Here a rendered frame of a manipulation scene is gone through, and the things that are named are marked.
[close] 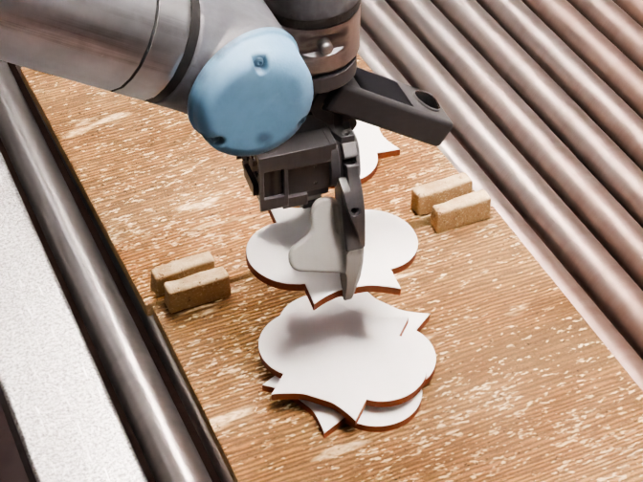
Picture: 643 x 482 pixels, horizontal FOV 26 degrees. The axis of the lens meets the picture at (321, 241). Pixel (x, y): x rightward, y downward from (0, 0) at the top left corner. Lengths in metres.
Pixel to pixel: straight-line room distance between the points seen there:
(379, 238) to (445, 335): 0.12
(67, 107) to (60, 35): 0.75
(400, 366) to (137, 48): 0.48
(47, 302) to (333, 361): 0.29
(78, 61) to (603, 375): 0.61
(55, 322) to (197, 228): 0.17
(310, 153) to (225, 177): 0.36
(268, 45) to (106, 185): 0.62
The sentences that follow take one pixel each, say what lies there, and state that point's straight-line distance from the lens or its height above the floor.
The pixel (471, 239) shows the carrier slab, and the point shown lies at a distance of 1.33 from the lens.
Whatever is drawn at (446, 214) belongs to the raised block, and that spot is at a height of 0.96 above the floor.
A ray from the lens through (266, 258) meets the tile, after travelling 1.14.
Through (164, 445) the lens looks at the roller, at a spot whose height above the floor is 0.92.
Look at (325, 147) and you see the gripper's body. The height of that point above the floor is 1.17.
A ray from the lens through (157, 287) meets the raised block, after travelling 1.26.
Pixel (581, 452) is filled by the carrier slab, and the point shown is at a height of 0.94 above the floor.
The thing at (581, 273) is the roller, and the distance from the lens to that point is 1.36.
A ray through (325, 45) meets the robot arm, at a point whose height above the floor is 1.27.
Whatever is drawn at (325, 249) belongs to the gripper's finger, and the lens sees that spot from 1.09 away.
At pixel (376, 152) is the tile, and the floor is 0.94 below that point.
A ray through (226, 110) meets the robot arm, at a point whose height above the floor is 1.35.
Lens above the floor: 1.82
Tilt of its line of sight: 42 degrees down
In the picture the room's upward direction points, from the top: straight up
